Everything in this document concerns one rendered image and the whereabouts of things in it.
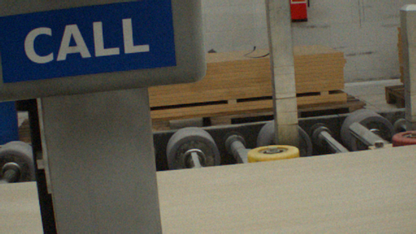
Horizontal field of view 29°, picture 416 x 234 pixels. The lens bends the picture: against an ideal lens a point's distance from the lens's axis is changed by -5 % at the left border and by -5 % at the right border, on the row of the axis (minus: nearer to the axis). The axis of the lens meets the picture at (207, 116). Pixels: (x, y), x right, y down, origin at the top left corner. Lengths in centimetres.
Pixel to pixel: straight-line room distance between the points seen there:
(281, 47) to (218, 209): 42
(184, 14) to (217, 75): 595
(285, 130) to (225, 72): 481
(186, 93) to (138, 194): 592
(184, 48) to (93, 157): 5
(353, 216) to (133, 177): 71
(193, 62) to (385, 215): 73
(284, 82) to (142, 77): 114
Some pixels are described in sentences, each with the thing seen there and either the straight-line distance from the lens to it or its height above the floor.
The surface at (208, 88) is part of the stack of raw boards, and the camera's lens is 620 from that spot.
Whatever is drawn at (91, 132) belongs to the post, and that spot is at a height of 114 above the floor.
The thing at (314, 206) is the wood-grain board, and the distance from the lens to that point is 101.
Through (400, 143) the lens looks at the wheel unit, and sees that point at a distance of 133.
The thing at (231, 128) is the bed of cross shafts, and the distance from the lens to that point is 191.
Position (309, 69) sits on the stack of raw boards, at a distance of 630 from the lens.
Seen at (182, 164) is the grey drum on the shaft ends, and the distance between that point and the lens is 177.
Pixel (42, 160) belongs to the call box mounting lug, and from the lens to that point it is 27.
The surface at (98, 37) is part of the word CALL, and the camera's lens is 24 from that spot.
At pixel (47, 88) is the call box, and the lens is 25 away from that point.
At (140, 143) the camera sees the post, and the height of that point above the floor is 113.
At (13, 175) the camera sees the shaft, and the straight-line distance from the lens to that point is 176.
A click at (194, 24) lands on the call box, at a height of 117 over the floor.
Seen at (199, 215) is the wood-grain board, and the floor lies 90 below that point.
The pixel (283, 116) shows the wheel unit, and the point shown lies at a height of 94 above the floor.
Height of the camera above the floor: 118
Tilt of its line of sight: 10 degrees down
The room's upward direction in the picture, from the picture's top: 5 degrees counter-clockwise
